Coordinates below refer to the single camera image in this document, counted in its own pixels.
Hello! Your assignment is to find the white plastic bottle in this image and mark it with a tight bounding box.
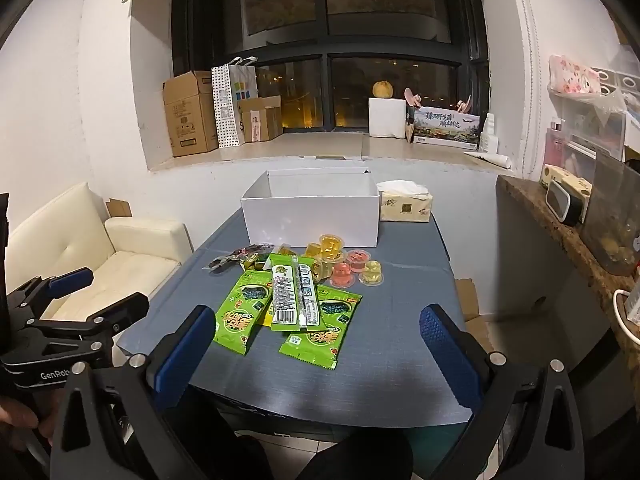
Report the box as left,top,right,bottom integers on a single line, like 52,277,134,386
478,113,499,154

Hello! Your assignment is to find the yellow tissue pack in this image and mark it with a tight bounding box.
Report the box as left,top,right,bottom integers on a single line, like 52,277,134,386
378,180,433,223

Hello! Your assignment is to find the blue table mat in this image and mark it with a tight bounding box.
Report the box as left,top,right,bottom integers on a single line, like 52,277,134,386
115,204,474,430

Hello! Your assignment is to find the cream leather sofa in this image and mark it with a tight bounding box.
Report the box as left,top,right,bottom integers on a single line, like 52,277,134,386
6,183,193,321

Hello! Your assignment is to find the pink jelly cup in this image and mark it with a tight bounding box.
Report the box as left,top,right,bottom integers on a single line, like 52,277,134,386
345,249,371,273
329,262,356,289

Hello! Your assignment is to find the small open cardboard box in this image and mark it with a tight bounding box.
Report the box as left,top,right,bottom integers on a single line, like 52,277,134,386
239,96,283,143

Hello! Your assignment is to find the white foam box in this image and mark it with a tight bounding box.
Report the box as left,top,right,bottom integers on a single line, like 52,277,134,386
369,98,407,140

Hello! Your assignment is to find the person's left hand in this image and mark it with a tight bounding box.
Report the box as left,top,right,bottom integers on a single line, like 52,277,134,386
0,389,64,444

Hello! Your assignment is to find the dark meat snack packet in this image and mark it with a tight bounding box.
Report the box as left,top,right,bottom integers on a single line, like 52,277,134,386
205,244,273,273

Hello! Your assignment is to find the wall rack shelf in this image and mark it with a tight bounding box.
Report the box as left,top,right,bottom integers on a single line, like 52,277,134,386
544,46,639,181

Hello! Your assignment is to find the orange pomelo fruit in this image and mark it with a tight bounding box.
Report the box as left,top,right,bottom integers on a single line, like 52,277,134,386
372,80,394,99

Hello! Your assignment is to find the tall brown cardboard box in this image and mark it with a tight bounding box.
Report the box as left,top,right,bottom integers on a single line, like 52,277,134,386
163,70,218,157

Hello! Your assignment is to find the green seaweed snack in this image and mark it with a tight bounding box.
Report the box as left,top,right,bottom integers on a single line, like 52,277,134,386
214,270,272,356
279,285,362,370

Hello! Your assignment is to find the floor cardboard box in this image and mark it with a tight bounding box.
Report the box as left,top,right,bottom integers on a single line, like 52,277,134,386
456,278,494,353

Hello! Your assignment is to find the white dotted shopping bag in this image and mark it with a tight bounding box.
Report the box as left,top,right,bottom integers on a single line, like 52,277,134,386
210,56,258,148

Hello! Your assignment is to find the clear plastic container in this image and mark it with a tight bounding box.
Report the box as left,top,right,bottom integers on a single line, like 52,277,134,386
580,152,639,276

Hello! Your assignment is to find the pale yellow jelly cup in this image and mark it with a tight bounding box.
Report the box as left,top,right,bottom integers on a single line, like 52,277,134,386
359,260,384,286

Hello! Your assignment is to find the white open cardboard box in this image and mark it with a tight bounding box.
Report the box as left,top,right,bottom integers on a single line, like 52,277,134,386
241,166,380,248

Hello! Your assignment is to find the green snack pack barcode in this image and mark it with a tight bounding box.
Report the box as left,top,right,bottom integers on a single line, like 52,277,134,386
269,254,326,333

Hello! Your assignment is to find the printed landscape carton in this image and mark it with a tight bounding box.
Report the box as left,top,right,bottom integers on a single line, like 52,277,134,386
413,106,480,151

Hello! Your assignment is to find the white speaker device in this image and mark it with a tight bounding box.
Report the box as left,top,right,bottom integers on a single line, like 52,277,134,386
544,180,584,226

